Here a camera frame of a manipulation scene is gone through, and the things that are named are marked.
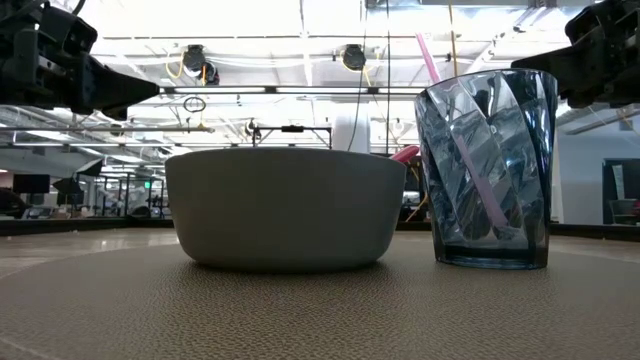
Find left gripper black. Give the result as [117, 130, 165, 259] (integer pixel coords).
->
[0, 19, 162, 122]

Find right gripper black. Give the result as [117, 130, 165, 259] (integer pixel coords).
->
[510, 27, 640, 110]

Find blue faceted glass tumbler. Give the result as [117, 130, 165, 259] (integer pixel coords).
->
[413, 68, 559, 271]

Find pink drinking straw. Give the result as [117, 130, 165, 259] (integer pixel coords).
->
[414, 32, 512, 232]

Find pink utensil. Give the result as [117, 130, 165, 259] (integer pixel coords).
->
[389, 144, 421, 165]

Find grey round bowl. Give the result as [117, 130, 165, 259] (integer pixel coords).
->
[164, 146, 408, 274]

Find grey horizontal ceiling pipe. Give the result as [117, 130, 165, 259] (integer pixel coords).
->
[0, 125, 216, 135]

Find black studio light hood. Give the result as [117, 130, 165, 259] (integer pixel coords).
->
[74, 158, 104, 178]

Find dark computer monitor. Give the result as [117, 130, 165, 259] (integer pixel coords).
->
[12, 173, 52, 195]

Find long ceiling light bar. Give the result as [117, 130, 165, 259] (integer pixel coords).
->
[158, 85, 427, 97]

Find white building pillar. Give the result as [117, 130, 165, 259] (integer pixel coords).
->
[333, 102, 372, 152]

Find beige textured placemat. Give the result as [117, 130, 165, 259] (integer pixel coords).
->
[0, 238, 640, 360]

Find silver ventilation duct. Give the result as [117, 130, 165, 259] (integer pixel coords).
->
[555, 102, 640, 130]

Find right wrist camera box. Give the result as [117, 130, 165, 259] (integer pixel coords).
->
[564, 0, 625, 47]

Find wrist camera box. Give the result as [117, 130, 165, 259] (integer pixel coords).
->
[564, 0, 625, 47]
[37, 4, 100, 56]

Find black cable loop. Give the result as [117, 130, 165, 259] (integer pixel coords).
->
[182, 95, 208, 114]

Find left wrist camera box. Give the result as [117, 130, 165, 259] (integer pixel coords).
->
[37, 4, 100, 56]

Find black ceiling cable reel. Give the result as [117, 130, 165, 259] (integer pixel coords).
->
[181, 43, 221, 87]
[341, 43, 368, 72]

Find black metal rack frame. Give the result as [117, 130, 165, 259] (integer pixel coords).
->
[101, 171, 167, 219]

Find dark doorway frame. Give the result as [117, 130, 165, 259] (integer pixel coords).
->
[601, 158, 640, 226]

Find yellow hanging rope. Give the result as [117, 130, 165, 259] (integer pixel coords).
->
[447, 0, 460, 79]

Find black table edge rail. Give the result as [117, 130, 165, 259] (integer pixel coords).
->
[0, 216, 640, 242]

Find thin black hanging cable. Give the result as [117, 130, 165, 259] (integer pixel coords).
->
[385, 0, 393, 156]

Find black overhead camera frame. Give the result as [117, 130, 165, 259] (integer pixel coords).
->
[251, 124, 334, 150]

